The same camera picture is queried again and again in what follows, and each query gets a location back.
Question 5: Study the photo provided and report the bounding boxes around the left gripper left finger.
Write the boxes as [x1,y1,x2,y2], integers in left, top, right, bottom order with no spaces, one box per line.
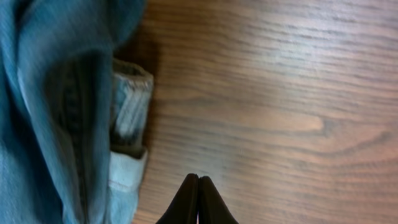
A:
[156,174,199,224]

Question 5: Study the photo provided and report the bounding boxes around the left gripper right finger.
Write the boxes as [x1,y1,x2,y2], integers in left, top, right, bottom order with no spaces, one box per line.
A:
[198,176,238,224]

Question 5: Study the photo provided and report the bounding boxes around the blue denim jeans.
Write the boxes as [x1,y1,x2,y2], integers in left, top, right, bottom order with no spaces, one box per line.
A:
[1,0,145,223]

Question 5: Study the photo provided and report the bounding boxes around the folded light blue jeans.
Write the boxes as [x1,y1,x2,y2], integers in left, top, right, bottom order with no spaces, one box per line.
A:
[107,59,154,223]

